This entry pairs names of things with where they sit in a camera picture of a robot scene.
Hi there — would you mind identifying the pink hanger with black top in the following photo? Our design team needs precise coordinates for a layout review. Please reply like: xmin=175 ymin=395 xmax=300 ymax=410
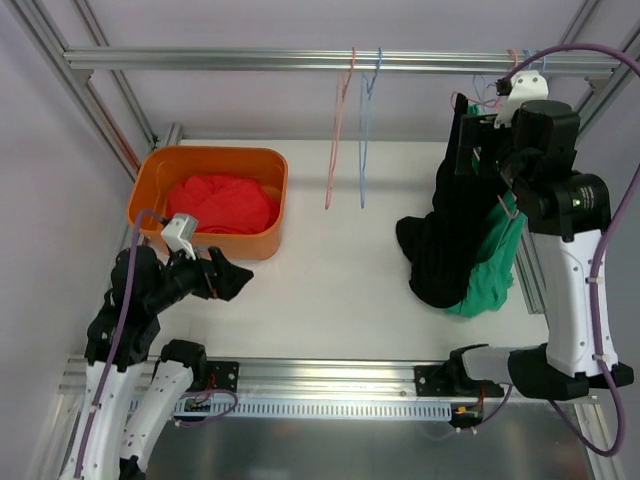
xmin=449 ymin=48 xmax=524 ymax=220

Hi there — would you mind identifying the blue hanger with green top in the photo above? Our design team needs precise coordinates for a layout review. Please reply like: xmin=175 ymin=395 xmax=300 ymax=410
xmin=472 ymin=48 xmax=532 ymax=113

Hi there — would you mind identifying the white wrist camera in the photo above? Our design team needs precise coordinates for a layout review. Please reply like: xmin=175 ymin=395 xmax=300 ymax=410
xmin=494 ymin=70 xmax=549 ymax=129
xmin=161 ymin=213 xmax=198 ymax=260

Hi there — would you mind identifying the red tank top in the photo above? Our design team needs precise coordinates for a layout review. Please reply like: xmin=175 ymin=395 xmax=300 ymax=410
xmin=166 ymin=174 xmax=280 ymax=235

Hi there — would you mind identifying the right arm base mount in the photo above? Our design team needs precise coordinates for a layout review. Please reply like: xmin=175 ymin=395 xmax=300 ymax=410
xmin=413 ymin=364 xmax=505 ymax=398

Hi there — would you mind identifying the aluminium hanging rail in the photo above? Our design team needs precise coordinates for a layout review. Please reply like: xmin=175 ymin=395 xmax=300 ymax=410
xmin=63 ymin=47 xmax=624 ymax=79

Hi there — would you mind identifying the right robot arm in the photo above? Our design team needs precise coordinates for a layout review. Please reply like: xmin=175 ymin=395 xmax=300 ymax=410
xmin=446 ymin=100 xmax=634 ymax=401

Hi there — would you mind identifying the pink wire hanger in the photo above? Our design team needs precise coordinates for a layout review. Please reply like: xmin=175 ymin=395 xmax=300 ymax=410
xmin=324 ymin=47 xmax=357 ymax=210

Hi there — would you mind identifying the black tank top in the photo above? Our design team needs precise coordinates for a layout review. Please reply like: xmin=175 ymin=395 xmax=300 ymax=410
xmin=395 ymin=94 xmax=506 ymax=309

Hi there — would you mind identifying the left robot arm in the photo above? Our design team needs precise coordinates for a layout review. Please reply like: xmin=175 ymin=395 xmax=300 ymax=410
xmin=60 ymin=246 xmax=254 ymax=479

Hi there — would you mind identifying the blue empty wire hanger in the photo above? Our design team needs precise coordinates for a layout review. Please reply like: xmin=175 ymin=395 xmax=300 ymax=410
xmin=528 ymin=55 xmax=547 ymax=75

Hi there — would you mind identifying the white slotted cable duct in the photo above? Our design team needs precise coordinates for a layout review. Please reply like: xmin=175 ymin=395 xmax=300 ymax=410
xmin=173 ymin=395 xmax=452 ymax=422

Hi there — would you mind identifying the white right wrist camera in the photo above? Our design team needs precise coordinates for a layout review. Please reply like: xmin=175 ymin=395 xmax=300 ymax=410
xmin=494 ymin=70 xmax=549 ymax=129

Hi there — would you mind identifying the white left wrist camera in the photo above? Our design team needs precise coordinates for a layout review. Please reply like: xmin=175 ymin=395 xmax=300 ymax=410
xmin=161 ymin=213 xmax=198 ymax=260

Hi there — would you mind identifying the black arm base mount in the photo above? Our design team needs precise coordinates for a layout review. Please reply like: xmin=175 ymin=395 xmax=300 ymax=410
xmin=205 ymin=360 xmax=240 ymax=393

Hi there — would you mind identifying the green tank top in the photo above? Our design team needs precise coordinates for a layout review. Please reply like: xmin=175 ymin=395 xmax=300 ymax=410
xmin=444 ymin=102 xmax=526 ymax=319

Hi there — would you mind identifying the orange plastic bin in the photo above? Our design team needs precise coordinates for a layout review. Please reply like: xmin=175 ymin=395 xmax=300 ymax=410
xmin=127 ymin=146 xmax=288 ymax=260

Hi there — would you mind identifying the blue wire hanger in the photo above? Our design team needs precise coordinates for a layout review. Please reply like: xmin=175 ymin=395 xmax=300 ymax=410
xmin=358 ymin=48 xmax=383 ymax=209
xmin=528 ymin=55 xmax=547 ymax=75

